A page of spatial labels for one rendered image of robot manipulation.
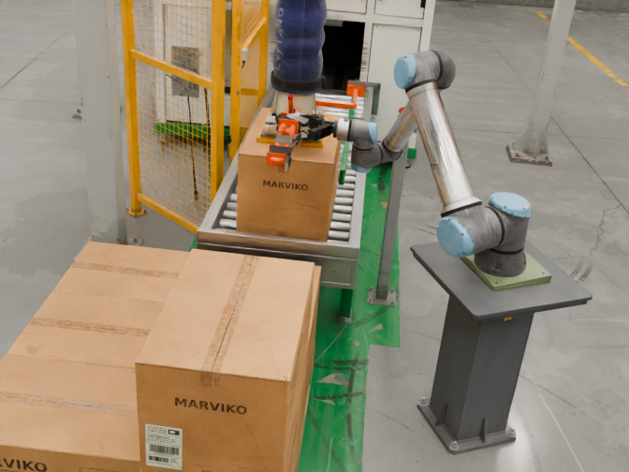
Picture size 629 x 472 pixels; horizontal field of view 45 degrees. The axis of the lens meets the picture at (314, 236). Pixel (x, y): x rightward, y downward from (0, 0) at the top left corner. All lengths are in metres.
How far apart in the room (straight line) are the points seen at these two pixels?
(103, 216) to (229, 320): 2.19
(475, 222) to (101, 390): 1.35
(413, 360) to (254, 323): 1.62
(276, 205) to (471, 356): 1.02
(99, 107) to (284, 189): 1.19
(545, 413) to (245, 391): 1.84
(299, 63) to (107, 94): 1.12
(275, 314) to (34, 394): 0.84
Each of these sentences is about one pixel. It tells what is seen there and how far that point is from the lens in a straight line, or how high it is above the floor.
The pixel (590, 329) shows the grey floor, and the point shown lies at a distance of 4.19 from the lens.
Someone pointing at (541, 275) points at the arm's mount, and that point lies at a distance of 2.92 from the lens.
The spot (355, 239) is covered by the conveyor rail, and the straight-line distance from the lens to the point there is 3.34.
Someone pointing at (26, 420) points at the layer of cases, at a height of 0.54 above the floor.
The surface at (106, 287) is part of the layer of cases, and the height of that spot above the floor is 0.54.
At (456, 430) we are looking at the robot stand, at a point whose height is 0.07.
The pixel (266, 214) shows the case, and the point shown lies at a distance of 3.30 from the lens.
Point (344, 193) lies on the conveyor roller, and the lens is 3.87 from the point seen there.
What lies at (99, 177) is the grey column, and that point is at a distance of 4.16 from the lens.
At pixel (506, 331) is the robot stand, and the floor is 0.55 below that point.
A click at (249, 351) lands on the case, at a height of 0.94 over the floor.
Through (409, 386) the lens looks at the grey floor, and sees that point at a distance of 3.50.
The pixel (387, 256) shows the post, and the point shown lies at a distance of 3.90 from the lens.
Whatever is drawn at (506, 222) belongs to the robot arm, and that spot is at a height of 1.00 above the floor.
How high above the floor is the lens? 2.18
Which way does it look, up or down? 28 degrees down
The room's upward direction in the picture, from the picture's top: 5 degrees clockwise
